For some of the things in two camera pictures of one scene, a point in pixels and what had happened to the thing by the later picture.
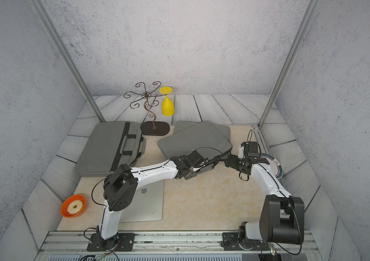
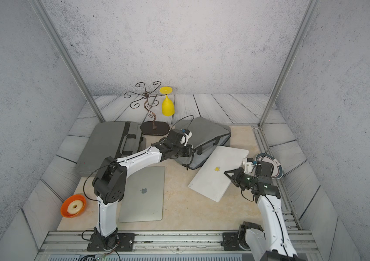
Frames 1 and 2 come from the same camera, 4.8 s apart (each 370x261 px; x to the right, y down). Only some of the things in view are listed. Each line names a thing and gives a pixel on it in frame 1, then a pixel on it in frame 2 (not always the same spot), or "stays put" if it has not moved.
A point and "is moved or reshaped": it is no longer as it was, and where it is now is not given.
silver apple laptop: (147, 204) stays put
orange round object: (68, 200) stays put
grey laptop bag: (213, 140) is moved or reshaped
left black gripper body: (192, 174) to (180, 150)
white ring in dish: (72, 210) stays put
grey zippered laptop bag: (109, 144) stays put
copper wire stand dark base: (154, 128) stays put
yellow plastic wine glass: (167, 105) stays put
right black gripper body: (237, 163) to (247, 181)
